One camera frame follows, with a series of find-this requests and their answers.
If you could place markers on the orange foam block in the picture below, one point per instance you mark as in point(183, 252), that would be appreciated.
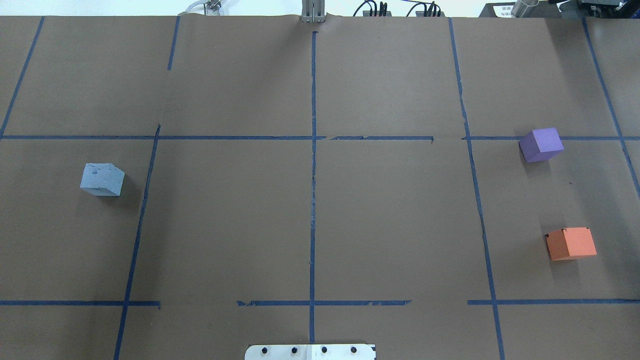
point(570, 243)

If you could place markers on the metal cup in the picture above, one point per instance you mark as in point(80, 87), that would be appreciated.
point(523, 8)

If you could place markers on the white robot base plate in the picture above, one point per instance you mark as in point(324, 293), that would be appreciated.
point(338, 351)

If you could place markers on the purple foam block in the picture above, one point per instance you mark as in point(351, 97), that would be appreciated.
point(541, 145)

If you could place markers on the black power strip left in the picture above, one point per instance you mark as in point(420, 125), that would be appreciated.
point(373, 9)

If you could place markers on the aluminium frame post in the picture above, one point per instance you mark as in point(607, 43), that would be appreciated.
point(313, 11)

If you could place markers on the black power strip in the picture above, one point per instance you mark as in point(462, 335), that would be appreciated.
point(373, 9)
point(425, 9)

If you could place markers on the black power strip right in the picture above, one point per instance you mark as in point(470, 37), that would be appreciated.
point(425, 9)

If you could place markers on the light blue foam block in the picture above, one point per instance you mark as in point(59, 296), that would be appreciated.
point(102, 179)

